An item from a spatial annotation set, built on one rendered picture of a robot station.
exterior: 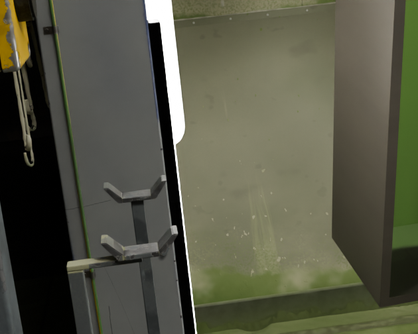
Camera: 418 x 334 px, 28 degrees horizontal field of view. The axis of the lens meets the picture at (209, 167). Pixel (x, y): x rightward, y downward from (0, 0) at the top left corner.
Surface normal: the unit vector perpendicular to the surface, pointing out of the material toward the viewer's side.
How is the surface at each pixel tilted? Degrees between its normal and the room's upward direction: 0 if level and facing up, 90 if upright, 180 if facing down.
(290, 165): 57
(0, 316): 90
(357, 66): 90
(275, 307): 91
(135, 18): 90
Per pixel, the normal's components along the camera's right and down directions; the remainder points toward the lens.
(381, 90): -0.98, 0.14
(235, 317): 0.11, 0.20
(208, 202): 0.04, -0.31
